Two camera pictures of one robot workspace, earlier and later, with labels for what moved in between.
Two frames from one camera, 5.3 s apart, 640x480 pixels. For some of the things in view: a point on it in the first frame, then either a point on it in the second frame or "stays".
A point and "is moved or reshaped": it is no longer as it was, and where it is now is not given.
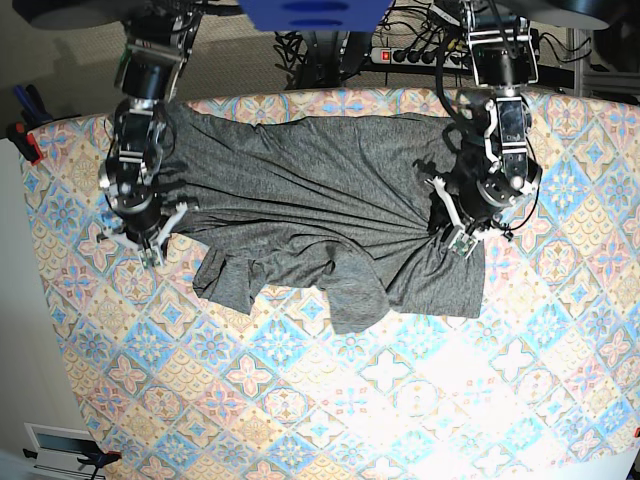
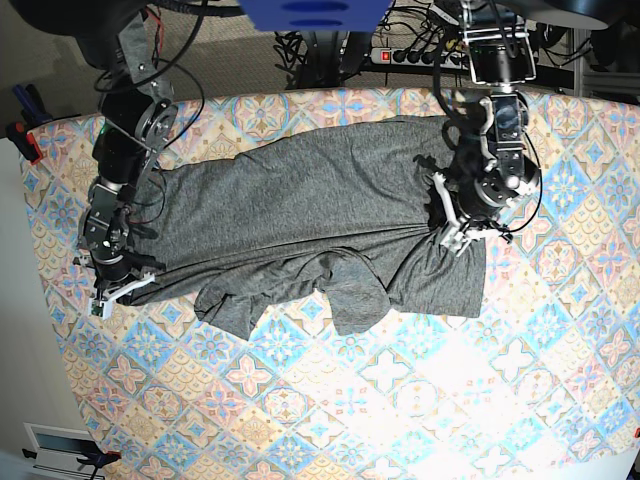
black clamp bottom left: (97, 457) stays
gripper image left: (147, 230) -> (115, 278)
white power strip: (418, 56) stays
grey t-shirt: (338, 207) is moved or reshaped
